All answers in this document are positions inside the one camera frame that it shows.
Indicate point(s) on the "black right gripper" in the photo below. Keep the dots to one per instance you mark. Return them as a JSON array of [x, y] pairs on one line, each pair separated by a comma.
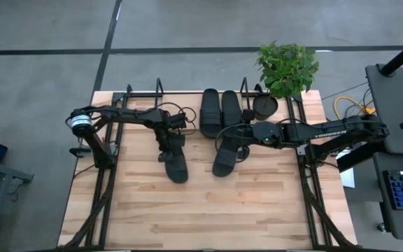
[[247, 136]]

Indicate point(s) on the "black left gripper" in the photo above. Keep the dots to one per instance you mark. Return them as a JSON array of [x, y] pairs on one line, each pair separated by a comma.
[[163, 140]]

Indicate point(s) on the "black rubber slide sandal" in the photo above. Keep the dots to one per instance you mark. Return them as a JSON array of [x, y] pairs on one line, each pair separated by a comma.
[[224, 164], [231, 105], [209, 105], [177, 171]]

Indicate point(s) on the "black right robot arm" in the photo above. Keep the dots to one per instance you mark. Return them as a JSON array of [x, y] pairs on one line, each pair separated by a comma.
[[327, 131]]

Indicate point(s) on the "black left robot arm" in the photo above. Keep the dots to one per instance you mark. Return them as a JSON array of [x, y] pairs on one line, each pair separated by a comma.
[[131, 117]]

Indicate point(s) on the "black plant pot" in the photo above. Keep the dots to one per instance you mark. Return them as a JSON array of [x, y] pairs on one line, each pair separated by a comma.
[[264, 108]]

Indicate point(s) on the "green leafy plant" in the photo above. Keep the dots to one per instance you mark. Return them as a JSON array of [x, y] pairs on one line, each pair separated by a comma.
[[287, 70]]

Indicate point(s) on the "white paper sheet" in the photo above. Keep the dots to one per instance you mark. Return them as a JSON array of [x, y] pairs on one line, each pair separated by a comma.
[[348, 178]]

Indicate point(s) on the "grey desk top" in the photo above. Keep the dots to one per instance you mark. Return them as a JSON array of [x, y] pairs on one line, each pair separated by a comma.
[[394, 105]]

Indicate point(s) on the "grey metal stand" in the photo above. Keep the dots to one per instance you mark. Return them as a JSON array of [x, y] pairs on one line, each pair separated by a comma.
[[12, 172]]

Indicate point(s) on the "dark grey laptop desk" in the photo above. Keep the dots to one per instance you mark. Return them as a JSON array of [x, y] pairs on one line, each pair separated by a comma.
[[397, 224]]

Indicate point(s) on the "black pole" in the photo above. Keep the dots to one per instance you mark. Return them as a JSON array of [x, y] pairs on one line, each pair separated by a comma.
[[402, 54]]

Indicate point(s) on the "wooden shelf with black frame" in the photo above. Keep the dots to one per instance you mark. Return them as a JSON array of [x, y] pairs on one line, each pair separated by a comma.
[[189, 98]]

